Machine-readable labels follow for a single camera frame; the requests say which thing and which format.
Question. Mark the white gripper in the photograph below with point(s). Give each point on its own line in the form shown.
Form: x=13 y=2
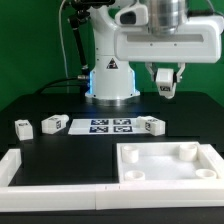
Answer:
x=196 y=41

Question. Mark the white square table top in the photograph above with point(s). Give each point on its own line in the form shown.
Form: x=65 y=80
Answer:
x=170 y=165

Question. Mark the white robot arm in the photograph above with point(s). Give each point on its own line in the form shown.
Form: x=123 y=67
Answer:
x=163 y=34

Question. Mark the white sheet with tags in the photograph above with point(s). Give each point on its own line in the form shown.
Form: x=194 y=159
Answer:
x=105 y=126

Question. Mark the white U-shaped fence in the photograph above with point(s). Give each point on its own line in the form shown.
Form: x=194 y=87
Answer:
x=94 y=196

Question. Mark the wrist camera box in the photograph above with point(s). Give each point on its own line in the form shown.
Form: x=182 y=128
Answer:
x=135 y=14

